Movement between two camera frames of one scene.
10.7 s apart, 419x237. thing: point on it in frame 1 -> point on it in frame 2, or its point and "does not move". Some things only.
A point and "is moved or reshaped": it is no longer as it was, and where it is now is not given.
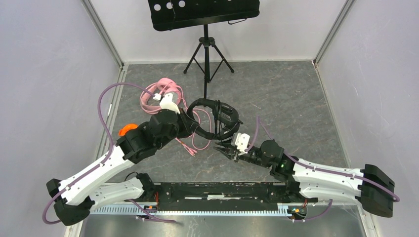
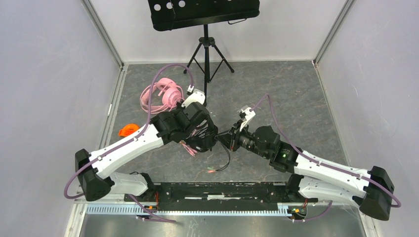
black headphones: x=227 y=121 is moved or reshaped
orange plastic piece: x=122 y=131 does not move
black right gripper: x=229 y=152 -> x=231 y=140
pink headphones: x=163 y=87 does not move
